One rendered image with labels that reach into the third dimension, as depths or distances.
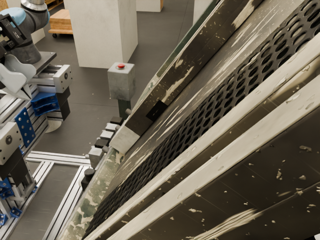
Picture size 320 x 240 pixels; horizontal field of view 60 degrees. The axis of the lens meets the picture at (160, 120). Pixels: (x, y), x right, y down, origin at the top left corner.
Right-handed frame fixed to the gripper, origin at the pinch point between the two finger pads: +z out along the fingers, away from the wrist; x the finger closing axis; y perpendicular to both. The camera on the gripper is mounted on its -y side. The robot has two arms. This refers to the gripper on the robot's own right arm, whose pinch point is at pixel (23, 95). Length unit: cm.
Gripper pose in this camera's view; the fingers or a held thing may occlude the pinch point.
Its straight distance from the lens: 63.9
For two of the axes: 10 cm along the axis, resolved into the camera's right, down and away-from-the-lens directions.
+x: 1.5, -5.9, 7.9
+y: 8.8, -2.9, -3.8
